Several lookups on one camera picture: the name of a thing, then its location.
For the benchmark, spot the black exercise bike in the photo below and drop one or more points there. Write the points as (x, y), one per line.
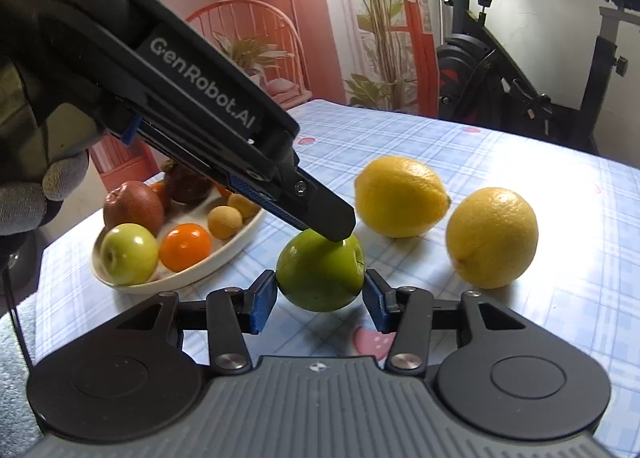
(500, 88)

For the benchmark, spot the dark purple mangosteen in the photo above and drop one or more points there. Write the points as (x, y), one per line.
(187, 185)

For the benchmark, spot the small orange tangerine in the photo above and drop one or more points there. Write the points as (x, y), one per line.
(222, 191)
(161, 193)
(185, 247)

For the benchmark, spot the person's left hand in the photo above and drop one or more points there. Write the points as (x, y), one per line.
(30, 198)

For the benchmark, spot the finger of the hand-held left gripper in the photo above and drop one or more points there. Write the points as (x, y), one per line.
(325, 210)
(247, 188)

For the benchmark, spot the small tan longan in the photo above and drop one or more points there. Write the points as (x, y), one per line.
(244, 205)
(223, 222)

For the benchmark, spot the green apple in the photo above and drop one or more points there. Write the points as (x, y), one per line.
(320, 278)
(129, 254)

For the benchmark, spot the pale towel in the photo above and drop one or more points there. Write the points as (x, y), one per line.
(15, 413)

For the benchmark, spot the pink room scene backdrop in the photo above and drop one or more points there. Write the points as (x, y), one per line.
(325, 38)

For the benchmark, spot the cream round plate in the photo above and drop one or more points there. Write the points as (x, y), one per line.
(220, 253)

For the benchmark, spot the red apple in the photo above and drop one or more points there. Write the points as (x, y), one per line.
(132, 205)

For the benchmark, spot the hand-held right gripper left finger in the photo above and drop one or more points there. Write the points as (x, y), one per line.
(262, 305)

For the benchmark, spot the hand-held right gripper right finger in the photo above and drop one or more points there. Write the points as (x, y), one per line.
(376, 303)

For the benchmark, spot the yellow lemon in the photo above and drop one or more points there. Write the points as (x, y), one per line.
(492, 238)
(400, 195)

